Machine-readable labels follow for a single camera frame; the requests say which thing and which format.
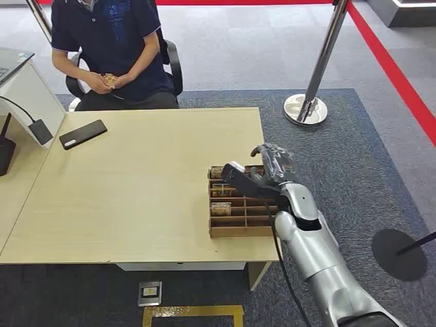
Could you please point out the black smartphone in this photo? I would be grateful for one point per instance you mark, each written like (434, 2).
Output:
(83, 134)

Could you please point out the wooden card organizer box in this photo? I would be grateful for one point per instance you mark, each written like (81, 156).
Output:
(238, 223)

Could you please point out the black office chair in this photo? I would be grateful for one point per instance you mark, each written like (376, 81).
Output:
(173, 63)

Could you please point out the long red barrier belt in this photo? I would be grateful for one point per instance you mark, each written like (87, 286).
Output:
(391, 72)

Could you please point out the black desktop device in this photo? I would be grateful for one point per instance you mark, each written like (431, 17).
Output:
(6, 155)

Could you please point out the metal floor socket plate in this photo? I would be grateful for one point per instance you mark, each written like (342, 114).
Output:
(149, 293)

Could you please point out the chrome stanchion with round base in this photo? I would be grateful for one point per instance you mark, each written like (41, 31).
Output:
(323, 54)

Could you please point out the light wood side desk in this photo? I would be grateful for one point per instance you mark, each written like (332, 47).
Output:
(20, 189)

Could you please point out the dark laptop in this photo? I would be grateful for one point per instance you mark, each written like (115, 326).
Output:
(12, 61)

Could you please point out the white laptop stand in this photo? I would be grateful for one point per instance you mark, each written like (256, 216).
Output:
(30, 99)

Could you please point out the person's left forearm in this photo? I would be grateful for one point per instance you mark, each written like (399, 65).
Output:
(145, 61)

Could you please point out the person's left hand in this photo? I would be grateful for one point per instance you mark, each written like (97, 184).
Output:
(121, 81)

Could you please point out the person's right hand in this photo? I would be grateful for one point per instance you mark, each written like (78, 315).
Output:
(98, 84)

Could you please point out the chrome stanchion post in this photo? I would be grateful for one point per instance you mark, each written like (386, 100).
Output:
(39, 18)

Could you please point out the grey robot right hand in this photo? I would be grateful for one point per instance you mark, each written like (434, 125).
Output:
(277, 162)

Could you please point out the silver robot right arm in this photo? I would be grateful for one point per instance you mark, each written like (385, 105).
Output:
(317, 252)

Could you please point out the patterned brown card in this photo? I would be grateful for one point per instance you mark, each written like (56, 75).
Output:
(216, 172)
(109, 79)
(220, 209)

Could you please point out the blue grey carpet rug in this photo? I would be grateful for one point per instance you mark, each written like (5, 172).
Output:
(340, 171)

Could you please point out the black stanchion base with pole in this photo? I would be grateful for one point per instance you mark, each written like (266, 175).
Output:
(398, 255)

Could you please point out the black external drive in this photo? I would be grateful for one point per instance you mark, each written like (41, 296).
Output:
(41, 132)

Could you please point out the gold tape floor frame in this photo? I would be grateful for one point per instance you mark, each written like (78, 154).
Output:
(191, 310)

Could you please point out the person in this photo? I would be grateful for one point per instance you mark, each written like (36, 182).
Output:
(112, 36)

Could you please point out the person's right forearm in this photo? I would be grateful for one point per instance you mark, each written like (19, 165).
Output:
(69, 67)

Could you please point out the grey raised platform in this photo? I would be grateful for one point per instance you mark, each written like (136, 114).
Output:
(402, 16)

